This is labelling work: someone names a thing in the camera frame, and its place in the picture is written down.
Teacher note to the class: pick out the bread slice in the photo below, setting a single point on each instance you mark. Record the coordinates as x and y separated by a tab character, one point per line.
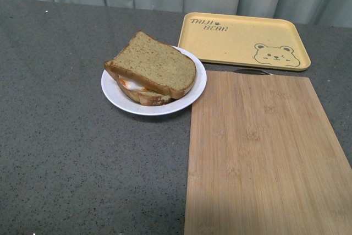
154	65
145	98

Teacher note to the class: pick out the white round plate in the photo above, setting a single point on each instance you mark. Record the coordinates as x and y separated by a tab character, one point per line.
116	96

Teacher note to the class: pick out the fried egg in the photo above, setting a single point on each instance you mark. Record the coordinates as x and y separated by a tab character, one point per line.
131	85

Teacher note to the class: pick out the yellow bear tray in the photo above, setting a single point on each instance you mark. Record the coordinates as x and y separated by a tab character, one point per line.
245	41

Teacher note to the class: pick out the bamboo cutting board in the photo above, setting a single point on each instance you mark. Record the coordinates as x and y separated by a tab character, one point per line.
264	159

